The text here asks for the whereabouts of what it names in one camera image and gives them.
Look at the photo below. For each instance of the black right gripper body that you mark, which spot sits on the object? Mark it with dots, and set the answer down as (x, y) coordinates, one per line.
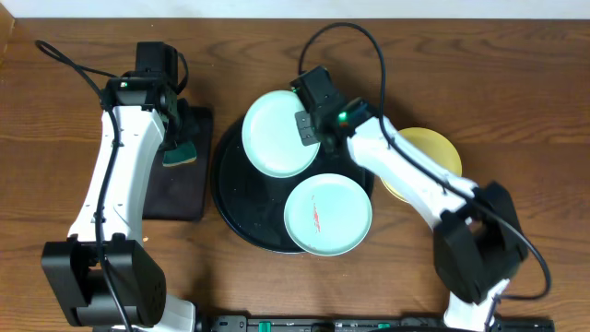
(304, 130)

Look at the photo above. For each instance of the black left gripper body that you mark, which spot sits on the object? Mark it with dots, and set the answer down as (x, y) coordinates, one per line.
(185, 127)

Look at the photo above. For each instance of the green yellow sponge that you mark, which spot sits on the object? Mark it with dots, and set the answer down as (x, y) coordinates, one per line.
(182, 154)

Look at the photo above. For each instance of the light green plate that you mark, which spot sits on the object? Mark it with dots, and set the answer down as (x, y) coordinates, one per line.
(270, 136)
(328, 214)

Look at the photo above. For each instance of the yellow plate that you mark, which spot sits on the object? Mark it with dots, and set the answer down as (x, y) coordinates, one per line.
(435, 146)

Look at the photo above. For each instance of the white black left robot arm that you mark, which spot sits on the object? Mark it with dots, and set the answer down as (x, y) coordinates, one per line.
(101, 275)

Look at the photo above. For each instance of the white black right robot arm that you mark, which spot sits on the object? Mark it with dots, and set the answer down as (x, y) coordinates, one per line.
(478, 242)

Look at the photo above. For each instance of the black rectangular tray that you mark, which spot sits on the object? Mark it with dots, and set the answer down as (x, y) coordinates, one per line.
(179, 192)

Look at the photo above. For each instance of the black round tray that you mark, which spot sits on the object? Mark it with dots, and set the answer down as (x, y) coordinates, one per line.
(252, 203)

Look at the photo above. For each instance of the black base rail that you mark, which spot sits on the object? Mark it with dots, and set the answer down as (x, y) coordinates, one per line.
(239, 323)

